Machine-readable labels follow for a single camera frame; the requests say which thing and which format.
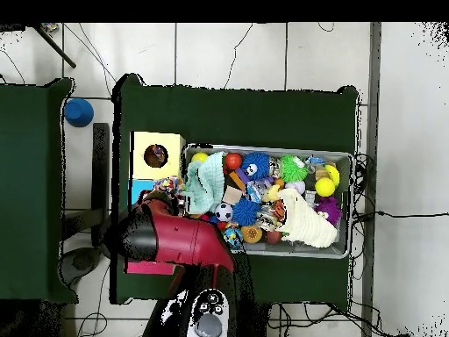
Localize wooden box with three holes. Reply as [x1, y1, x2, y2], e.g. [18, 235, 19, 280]
[125, 130, 186, 276]

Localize purple spiky toy with eyes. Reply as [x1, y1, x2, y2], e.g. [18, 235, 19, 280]
[315, 196, 344, 225]

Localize plain wooden block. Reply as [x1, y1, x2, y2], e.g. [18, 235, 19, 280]
[221, 185, 244, 206]

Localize cream knitted cloth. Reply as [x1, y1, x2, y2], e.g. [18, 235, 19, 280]
[276, 188, 339, 249]

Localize globe print ball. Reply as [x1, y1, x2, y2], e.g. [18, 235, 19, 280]
[224, 227, 245, 249]

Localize blue spiky rubber ball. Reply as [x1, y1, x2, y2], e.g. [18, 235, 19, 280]
[231, 197, 262, 227]

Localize green fuzzy toy with eyes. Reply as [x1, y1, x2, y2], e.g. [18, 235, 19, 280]
[278, 154, 310, 183]

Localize orange ball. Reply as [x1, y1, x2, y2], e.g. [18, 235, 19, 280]
[225, 152, 244, 170]

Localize small soccer ball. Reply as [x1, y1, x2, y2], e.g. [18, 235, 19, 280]
[215, 203, 234, 222]

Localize dark green table cloth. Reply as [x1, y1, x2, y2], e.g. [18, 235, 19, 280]
[111, 73, 360, 310]
[0, 76, 77, 305]

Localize shallow clear mesh bin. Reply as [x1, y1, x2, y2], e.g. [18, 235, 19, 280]
[179, 143, 355, 260]

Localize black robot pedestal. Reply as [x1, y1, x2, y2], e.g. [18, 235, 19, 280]
[241, 300, 276, 337]

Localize mint green cloth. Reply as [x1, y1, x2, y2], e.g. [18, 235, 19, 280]
[182, 151, 227, 216]

